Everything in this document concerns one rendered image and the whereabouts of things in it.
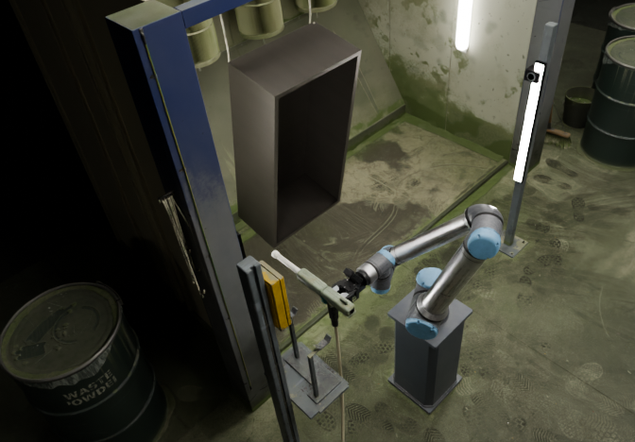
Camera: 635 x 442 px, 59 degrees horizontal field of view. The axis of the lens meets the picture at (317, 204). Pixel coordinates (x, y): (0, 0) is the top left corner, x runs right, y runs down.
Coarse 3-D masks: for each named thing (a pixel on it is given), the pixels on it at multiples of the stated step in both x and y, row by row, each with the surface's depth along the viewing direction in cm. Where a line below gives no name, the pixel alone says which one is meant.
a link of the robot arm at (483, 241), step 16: (480, 224) 212; (496, 224) 212; (464, 240) 219; (480, 240) 208; (496, 240) 208; (464, 256) 219; (480, 256) 213; (448, 272) 229; (464, 272) 223; (432, 288) 242; (448, 288) 233; (416, 304) 251; (432, 304) 243; (448, 304) 242; (416, 320) 249; (432, 320) 247; (416, 336) 257; (432, 336) 252
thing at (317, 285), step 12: (276, 252) 247; (288, 264) 241; (300, 276) 234; (312, 276) 233; (312, 288) 231; (324, 288) 228; (336, 300) 222; (348, 300) 221; (336, 312) 232; (348, 312) 218; (336, 324) 237
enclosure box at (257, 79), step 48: (288, 48) 286; (336, 48) 289; (240, 96) 284; (288, 96) 329; (336, 96) 325; (240, 144) 311; (288, 144) 359; (336, 144) 349; (240, 192) 344; (288, 192) 383; (336, 192) 377
